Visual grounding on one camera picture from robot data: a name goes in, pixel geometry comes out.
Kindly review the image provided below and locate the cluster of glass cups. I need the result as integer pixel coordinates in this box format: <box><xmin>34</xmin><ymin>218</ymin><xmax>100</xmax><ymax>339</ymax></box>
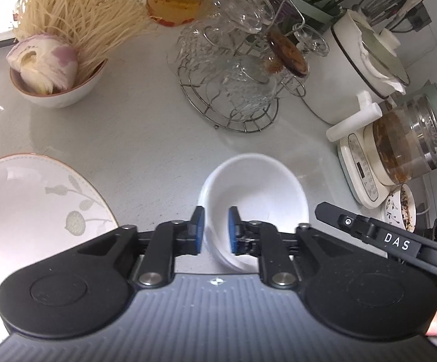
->
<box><xmin>167</xmin><ymin>0</ymin><xmax>330</xmax><ymax>121</ymax></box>

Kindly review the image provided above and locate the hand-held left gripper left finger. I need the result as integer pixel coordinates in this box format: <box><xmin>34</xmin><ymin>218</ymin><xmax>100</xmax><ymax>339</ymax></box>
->
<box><xmin>77</xmin><ymin>205</ymin><xmax>206</xmax><ymax>286</ymax></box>

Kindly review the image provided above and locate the white electric pot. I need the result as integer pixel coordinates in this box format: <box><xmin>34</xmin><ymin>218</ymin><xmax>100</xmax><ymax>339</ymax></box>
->
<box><xmin>301</xmin><ymin>5</ymin><xmax>411</xmax><ymax>141</ymax></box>

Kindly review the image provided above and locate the glass electric kettle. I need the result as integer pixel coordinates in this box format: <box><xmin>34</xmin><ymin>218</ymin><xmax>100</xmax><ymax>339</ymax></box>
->
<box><xmin>373</xmin><ymin>82</ymin><xmax>437</xmax><ymax>186</ymax></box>

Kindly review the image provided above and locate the plain white bowl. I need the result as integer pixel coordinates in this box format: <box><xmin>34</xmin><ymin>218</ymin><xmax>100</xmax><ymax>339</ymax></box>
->
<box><xmin>198</xmin><ymin>153</ymin><xmax>310</xmax><ymax>274</ymax></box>

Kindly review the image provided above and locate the brown round lid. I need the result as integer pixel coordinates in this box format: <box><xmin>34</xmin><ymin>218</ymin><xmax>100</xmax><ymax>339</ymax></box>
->
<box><xmin>267</xmin><ymin>30</ymin><xmax>310</xmax><ymax>77</ymax></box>

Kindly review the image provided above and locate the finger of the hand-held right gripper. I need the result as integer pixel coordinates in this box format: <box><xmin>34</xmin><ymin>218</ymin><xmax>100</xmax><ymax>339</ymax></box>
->
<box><xmin>315</xmin><ymin>202</ymin><xmax>437</xmax><ymax>287</ymax></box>

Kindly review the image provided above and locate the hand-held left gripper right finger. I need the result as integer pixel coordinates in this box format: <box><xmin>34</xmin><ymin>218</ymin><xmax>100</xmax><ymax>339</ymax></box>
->
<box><xmin>228</xmin><ymin>206</ymin><xmax>358</xmax><ymax>288</ymax></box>

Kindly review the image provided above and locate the small dirty printed plate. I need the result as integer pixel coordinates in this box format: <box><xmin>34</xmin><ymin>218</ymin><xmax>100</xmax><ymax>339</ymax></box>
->
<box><xmin>381</xmin><ymin>183</ymin><xmax>418</xmax><ymax>233</ymax></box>

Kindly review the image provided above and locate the large leaf print plate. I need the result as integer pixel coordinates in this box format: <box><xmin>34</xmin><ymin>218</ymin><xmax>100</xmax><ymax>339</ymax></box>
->
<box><xmin>0</xmin><ymin>153</ymin><xmax>120</xmax><ymax>302</ymax></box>

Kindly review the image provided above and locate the bundle of dry noodles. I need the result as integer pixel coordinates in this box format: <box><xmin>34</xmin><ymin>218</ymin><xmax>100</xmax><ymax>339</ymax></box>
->
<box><xmin>13</xmin><ymin>0</ymin><xmax>159</xmax><ymax>84</ymax></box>

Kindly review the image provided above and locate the cream kettle base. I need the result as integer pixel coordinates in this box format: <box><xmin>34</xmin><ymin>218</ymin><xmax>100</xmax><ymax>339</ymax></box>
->
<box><xmin>337</xmin><ymin>132</ymin><xmax>404</xmax><ymax>211</ymax></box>

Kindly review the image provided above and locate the peeled purple onion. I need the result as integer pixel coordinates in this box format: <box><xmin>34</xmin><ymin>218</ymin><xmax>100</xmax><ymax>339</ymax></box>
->
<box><xmin>6</xmin><ymin>34</ymin><xmax>79</xmax><ymax>94</ymax></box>

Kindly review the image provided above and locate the white bowl with brown rim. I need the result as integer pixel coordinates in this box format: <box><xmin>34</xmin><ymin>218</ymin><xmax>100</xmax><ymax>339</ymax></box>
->
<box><xmin>9</xmin><ymin>58</ymin><xmax>108</xmax><ymax>109</ymax></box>

